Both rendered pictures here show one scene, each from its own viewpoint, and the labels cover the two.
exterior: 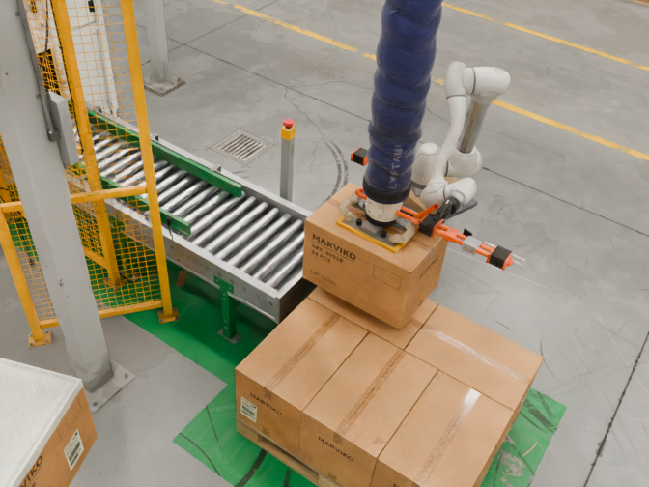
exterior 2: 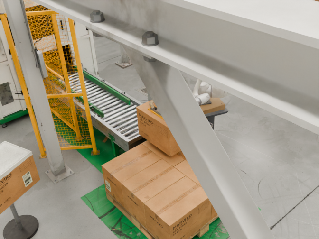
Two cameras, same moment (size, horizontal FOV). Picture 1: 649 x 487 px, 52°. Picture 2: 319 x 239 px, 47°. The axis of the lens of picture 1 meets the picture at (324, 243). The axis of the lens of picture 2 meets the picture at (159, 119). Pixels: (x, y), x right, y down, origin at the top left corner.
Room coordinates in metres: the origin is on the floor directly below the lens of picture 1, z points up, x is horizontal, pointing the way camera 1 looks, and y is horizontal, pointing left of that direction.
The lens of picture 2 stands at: (-0.85, -1.42, 3.39)
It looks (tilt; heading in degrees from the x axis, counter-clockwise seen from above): 35 degrees down; 20
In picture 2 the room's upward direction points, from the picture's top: 3 degrees counter-clockwise
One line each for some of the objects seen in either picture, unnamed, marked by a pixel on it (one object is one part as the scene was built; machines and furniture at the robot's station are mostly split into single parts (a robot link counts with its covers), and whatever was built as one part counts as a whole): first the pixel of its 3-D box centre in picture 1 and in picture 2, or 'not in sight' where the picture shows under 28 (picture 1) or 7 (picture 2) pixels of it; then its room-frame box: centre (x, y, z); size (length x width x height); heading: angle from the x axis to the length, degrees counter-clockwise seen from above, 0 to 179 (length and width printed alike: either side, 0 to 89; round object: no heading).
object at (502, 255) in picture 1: (498, 258); not in sight; (2.17, -0.77, 1.20); 0.08 x 0.07 x 0.05; 58
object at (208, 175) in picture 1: (152, 142); (101, 82); (3.69, 1.21, 0.60); 1.60 x 0.10 x 0.09; 59
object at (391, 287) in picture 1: (374, 253); (165, 124); (2.50, -0.26, 0.87); 0.60 x 0.40 x 0.40; 58
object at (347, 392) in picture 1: (388, 386); (167, 183); (2.07, -0.39, 0.34); 1.20 x 1.00 x 0.40; 59
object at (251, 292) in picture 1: (125, 219); (81, 110); (3.00, 1.21, 0.50); 2.31 x 0.05 x 0.19; 59
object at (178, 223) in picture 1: (88, 180); (71, 94); (3.23, 1.49, 0.60); 1.60 x 0.10 x 0.09; 59
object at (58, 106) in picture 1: (53, 124); (39, 62); (2.27, 1.15, 1.62); 0.20 x 0.05 x 0.30; 59
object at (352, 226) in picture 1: (371, 230); (159, 112); (2.42, -0.22, 1.09); 0.34 x 0.10 x 0.05; 58
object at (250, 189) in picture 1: (198, 171); (118, 94); (3.56, 0.88, 0.50); 2.31 x 0.05 x 0.19; 59
